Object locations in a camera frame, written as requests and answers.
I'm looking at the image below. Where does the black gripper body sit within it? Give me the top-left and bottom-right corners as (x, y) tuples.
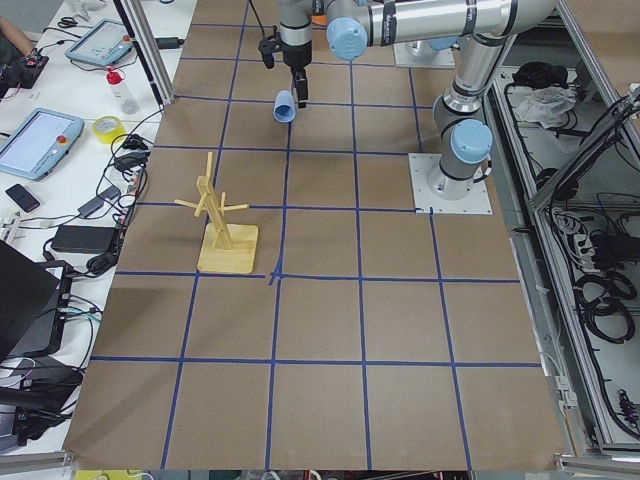
(282, 44), (312, 72)

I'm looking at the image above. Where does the light blue plastic cup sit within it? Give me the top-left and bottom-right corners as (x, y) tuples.
(273, 90), (296, 123)

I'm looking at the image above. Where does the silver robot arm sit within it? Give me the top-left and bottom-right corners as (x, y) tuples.
(427, 34), (515, 201)
(276, 0), (556, 115)

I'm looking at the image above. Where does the red cap squeeze bottle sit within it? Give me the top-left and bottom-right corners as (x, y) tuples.
(106, 67), (139, 115)

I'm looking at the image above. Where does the wooden mug tree stand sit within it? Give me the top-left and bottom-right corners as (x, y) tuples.
(174, 152), (259, 274)

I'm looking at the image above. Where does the teach pendant far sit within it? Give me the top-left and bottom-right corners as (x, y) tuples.
(65, 19), (133, 67)

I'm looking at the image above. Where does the teach pendant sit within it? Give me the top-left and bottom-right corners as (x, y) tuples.
(65, 19), (133, 67)
(1, 108), (85, 180)

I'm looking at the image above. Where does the yellow tape roll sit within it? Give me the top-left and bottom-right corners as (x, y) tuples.
(92, 115), (126, 144)

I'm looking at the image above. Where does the teach pendant near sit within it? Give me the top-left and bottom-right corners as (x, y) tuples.
(1, 108), (85, 180)

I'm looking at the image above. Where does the black power adapter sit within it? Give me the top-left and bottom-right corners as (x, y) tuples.
(51, 225), (116, 254)

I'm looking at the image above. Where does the black smartphone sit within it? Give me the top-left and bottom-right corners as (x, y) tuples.
(5, 184), (40, 213)

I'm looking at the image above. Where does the black laptop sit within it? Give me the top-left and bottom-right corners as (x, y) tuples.
(1, 243), (72, 360)

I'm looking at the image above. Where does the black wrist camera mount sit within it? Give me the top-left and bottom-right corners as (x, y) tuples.
(258, 26), (280, 70)

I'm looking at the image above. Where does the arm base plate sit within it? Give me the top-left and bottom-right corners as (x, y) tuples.
(393, 41), (455, 69)
(408, 153), (493, 215)

